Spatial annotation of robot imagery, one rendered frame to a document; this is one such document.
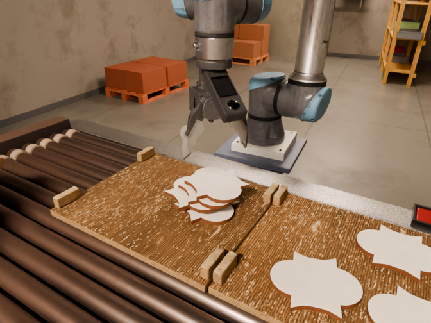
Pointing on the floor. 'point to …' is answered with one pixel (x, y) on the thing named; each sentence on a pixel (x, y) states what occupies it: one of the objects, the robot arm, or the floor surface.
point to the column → (280, 166)
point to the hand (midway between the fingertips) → (216, 155)
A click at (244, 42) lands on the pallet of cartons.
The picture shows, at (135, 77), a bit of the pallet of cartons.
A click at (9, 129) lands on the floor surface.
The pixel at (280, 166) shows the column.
